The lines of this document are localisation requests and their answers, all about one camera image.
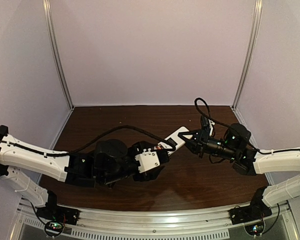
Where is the aluminium frame post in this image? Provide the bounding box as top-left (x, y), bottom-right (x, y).
top-left (42, 0), bottom-right (75, 111)
top-left (232, 0), bottom-right (263, 111)

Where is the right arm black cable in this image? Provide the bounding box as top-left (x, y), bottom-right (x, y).
top-left (194, 97), bottom-right (300, 153)

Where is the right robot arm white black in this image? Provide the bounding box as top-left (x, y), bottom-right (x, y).
top-left (178, 123), bottom-right (300, 208)

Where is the left aluminium frame post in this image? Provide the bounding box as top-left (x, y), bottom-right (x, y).
top-left (42, 0), bottom-right (75, 111)

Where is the right aluminium frame post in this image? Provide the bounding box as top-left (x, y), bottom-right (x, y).
top-left (232, 0), bottom-right (263, 111)

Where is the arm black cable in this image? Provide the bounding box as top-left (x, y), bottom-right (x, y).
top-left (0, 124), bottom-right (177, 156)
top-left (194, 97), bottom-right (300, 153)

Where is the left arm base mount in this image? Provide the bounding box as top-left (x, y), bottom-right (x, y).
top-left (35, 190), bottom-right (80, 239)

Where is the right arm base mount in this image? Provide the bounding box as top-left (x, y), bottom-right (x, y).
top-left (228, 201), bottom-right (272, 238)

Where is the white remote control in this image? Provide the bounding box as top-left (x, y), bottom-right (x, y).
top-left (157, 126), bottom-right (189, 156)

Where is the curved aluminium front rail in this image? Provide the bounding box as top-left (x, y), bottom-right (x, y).
top-left (7, 198), bottom-right (300, 240)

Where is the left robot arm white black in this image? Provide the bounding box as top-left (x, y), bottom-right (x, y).
top-left (0, 125), bottom-right (169, 209)

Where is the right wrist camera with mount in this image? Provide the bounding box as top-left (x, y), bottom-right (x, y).
top-left (200, 115), bottom-right (216, 137)

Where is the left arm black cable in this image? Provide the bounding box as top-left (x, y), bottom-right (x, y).
top-left (0, 124), bottom-right (177, 156)

